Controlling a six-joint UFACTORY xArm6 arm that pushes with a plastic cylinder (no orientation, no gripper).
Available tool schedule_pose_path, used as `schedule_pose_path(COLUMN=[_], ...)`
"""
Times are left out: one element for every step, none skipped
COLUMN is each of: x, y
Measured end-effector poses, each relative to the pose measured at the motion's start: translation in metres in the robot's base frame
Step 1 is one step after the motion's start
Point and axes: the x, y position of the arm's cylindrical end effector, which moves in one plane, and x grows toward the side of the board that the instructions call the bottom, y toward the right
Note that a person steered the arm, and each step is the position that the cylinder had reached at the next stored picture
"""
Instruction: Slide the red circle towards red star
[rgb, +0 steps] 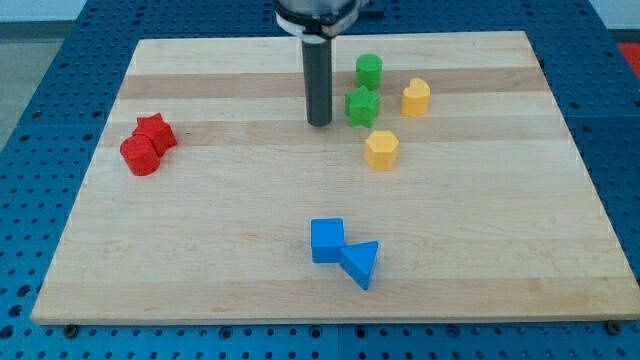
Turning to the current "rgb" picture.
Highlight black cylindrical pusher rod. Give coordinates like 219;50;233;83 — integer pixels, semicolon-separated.
302;40;332;127

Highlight green star block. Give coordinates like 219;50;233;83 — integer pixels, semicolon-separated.
345;85;381;128

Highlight red star block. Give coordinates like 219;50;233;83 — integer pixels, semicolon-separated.
132;113;178;157

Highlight green cylinder block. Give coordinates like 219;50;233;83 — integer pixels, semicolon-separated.
355;53;383;90

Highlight yellow heart block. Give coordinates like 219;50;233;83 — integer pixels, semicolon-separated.
400;78;431;117

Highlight yellow hexagon block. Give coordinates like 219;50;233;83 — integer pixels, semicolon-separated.
364;130;400;170

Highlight blue cube block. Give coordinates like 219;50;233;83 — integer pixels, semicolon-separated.
310;218;345;263

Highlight light wooden board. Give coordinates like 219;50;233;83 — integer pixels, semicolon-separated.
32;31;639;325

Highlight red cylinder block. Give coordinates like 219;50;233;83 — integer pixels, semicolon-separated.
120;135;160;176

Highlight blue triangle block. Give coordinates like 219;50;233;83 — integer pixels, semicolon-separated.
339;241;379;290

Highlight blue perforated metal table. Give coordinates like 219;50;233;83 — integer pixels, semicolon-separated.
1;1;639;359

